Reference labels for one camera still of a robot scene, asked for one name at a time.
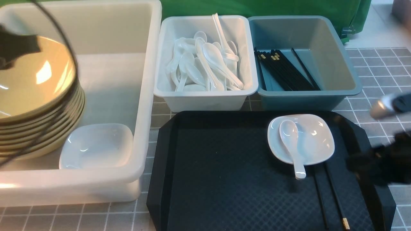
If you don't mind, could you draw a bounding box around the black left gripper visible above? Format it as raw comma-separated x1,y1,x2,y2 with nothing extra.
0,25,41,70

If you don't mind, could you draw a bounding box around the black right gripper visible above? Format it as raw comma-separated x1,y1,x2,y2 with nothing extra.
346,131,411,186

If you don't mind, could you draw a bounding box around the tan noodle bowl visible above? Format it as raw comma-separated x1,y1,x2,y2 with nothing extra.
0,36,76,123

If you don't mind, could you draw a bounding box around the black chopstick gold tip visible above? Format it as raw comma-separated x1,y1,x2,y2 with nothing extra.
323,162,351,231

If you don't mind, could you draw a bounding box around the black chopstick plain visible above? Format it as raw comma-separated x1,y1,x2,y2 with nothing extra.
312,165,330,231

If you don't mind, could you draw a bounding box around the white square side dish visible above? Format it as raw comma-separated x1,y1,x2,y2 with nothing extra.
267,114,335,166

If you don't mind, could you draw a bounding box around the white ceramic soup spoon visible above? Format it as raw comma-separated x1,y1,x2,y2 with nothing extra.
279,120,307,180

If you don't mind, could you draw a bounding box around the stack of tan bowls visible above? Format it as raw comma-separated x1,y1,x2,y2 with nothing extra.
0,80,86,161

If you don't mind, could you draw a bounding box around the grey checked table mat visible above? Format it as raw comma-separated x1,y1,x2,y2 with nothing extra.
1,48,410,231

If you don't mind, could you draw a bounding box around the white square dish in tub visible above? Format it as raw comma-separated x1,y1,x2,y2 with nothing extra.
59,123,134,169

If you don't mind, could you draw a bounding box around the bundle of black chopsticks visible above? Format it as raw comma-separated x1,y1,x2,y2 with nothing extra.
254,48,316,91

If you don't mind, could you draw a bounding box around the blue-grey plastic chopstick bin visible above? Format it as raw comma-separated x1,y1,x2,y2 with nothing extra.
248,15,362,111

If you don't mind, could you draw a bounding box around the lone black chopstick in bin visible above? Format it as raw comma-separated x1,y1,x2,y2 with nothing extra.
291,48,321,91

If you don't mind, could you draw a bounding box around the black plastic serving tray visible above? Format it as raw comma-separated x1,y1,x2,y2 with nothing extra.
146,111,396,231

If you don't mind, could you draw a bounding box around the pile of white spoons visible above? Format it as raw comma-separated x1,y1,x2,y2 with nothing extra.
165,31,245,92

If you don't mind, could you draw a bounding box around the white plastic spoon bin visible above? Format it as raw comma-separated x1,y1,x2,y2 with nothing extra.
154,15,258,112

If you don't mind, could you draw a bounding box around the upright white spoon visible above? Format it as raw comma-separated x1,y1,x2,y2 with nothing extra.
212,13,239,62

